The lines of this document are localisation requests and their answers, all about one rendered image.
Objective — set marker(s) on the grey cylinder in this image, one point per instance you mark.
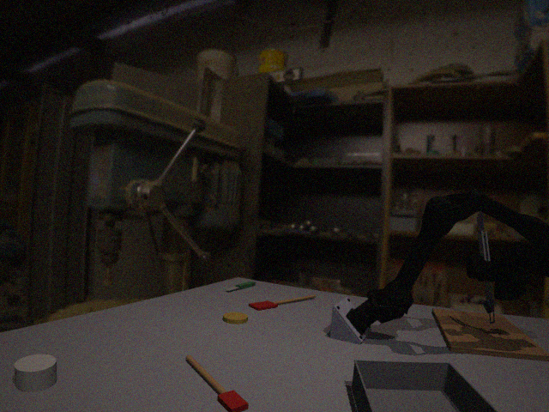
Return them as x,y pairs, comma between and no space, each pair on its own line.
35,372

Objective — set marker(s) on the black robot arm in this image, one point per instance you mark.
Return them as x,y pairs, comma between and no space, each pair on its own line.
441,214

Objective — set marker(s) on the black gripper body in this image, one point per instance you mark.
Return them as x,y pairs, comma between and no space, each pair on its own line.
477,268

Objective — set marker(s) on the yellow flat round disc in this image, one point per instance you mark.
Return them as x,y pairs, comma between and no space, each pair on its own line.
235,318

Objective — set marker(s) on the red spatula with wooden handle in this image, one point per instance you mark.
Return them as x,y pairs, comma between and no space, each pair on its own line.
266,304

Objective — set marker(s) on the wooden board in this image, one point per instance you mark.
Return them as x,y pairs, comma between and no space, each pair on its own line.
472,333

